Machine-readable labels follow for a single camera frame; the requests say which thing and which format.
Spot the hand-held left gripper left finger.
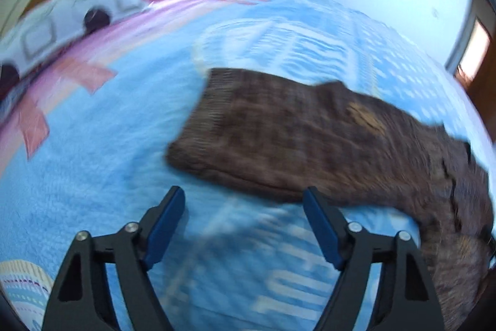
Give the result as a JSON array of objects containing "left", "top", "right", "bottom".
[{"left": 41, "top": 186, "right": 187, "bottom": 331}]

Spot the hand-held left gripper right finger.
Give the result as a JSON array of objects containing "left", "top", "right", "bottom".
[{"left": 302, "top": 186, "right": 445, "bottom": 331}]

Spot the brown knitted sweater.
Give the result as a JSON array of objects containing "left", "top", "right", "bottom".
[{"left": 166, "top": 67, "right": 496, "bottom": 331}]

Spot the blue printed blanket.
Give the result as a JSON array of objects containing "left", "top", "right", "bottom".
[{"left": 0, "top": 0, "right": 493, "bottom": 331}]

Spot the striped patterned cloth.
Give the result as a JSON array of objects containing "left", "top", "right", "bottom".
[{"left": 0, "top": 258, "right": 55, "bottom": 331}]

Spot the white car-print pillow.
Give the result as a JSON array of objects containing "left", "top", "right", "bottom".
[{"left": 0, "top": 0, "right": 151, "bottom": 99}]

